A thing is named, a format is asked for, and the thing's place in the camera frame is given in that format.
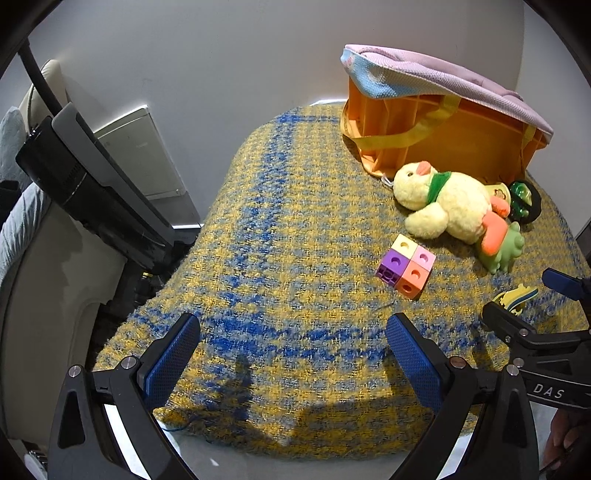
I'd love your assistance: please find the yellow blue strap toy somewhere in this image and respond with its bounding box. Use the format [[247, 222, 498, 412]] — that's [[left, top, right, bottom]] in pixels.
[[493, 284, 539, 316]]

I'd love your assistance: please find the green rubber frog toy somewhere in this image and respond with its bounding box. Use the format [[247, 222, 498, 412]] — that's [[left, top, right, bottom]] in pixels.
[[476, 222, 525, 274]]

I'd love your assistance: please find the colourful cube block toy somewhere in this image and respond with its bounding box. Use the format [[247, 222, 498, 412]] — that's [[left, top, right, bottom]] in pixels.
[[375, 234, 436, 300]]

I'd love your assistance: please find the yellow plush duck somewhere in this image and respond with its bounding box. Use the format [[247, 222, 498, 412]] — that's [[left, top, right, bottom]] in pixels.
[[392, 161, 510, 256]]

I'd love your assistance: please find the person's hand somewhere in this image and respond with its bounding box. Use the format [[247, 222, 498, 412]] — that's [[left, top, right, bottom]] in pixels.
[[544, 409, 590, 464]]

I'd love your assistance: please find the orange plastic basket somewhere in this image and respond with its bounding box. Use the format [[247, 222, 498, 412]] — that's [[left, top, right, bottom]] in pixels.
[[341, 81, 549, 184]]

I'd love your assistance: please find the yellow blue woven blanket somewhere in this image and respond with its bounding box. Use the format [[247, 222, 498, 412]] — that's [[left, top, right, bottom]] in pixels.
[[95, 104, 590, 459]]

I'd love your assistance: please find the black grey device stand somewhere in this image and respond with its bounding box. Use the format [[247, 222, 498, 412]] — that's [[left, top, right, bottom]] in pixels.
[[16, 42, 177, 274]]

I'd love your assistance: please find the white wall panel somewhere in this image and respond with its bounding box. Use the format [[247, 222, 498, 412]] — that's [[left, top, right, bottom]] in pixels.
[[94, 105, 201, 229]]

